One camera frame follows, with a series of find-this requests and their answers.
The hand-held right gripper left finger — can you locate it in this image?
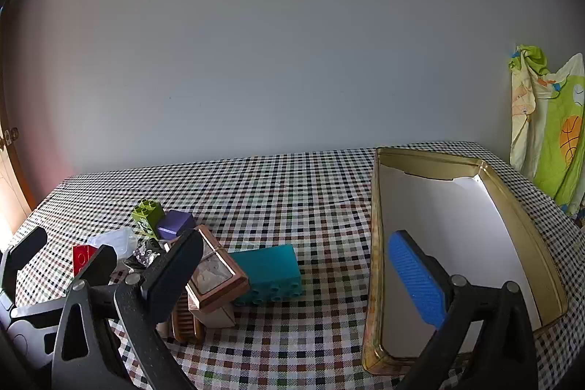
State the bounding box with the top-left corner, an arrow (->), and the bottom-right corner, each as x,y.
51,229 -> 204,390

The wooden comb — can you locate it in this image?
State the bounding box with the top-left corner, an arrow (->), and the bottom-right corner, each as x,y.
171,294 -> 205,344

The rose gold framed palette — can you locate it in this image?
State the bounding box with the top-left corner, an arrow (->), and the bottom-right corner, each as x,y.
163,224 -> 250,312

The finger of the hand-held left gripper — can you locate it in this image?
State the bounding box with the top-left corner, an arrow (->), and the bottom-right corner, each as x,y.
80,245 -> 117,288
0,227 -> 49,297

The checkered tablecloth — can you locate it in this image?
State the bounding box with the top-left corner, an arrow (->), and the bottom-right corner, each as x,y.
9,141 -> 585,390

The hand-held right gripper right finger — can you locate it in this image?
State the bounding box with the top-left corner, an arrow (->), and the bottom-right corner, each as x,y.
388,230 -> 535,390

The clear plastic box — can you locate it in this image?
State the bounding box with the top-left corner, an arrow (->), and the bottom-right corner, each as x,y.
87,228 -> 138,263

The teal building block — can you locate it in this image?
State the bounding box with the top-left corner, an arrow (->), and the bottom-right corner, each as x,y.
229,245 -> 302,307

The gold tin box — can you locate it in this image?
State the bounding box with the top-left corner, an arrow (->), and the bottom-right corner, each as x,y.
362,146 -> 569,375

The white box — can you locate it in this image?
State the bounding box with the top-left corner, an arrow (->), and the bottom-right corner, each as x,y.
188,296 -> 236,329

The red building block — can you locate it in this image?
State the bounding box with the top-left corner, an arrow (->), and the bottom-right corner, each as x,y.
73,245 -> 99,279

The wooden door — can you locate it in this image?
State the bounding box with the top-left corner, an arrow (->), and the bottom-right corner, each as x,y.
0,20 -> 35,254

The green yellow printed cloth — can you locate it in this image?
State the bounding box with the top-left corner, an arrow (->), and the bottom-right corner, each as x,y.
509,45 -> 585,217

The green building block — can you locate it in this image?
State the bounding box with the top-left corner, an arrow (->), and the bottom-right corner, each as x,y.
132,199 -> 165,239

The purple block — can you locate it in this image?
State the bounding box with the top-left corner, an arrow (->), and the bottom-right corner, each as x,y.
156,209 -> 196,240

